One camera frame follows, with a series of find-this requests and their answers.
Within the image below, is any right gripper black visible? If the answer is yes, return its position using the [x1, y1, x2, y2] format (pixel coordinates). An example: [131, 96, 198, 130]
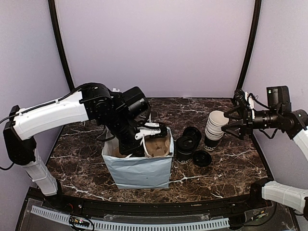
[222, 103, 281, 140]

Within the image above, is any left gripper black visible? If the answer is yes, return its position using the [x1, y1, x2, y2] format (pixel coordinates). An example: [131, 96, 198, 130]
[106, 112, 145, 157]

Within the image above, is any brown cardboard cup carrier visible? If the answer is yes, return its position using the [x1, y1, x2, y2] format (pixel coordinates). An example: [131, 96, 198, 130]
[111, 134, 170, 158]

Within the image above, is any light blue paper bag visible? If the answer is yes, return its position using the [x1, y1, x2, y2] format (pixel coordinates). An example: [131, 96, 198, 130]
[102, 127, 174, 189]

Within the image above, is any black paper coffee cup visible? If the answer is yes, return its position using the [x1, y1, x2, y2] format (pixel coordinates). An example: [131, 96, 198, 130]
[176, 145, 196, 164]

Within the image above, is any black plastic cup lid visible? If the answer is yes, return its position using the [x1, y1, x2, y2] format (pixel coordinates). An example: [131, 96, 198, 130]
[176, 136, 197, 154]

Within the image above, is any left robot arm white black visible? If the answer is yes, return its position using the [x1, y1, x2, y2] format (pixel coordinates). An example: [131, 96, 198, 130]
[3, 83, 150, 210]

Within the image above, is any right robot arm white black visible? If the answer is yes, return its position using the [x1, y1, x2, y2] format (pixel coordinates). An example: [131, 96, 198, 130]
[222, 86, 308, 218]

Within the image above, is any stack of paper coffee cups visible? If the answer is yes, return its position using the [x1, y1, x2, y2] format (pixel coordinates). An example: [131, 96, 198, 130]
[204, 110, 229, 151]

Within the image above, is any stack of black lids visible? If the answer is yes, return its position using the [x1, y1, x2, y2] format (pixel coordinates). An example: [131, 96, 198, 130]
[182, 127, 202, 146]

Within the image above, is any black plastic lid on table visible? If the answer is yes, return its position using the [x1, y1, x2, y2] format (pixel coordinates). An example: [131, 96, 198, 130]
[192, 150, 212, 167]

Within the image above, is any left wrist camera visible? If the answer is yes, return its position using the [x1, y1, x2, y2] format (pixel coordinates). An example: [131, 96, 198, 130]
[135, 122, 167, 140]

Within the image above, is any black front frame rail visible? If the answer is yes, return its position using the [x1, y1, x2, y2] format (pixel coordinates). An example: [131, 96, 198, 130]
[28, 179, 275, 218]

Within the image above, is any white slotted cable duct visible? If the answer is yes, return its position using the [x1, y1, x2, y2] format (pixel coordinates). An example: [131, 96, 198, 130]
[31, 205, 230, 231]

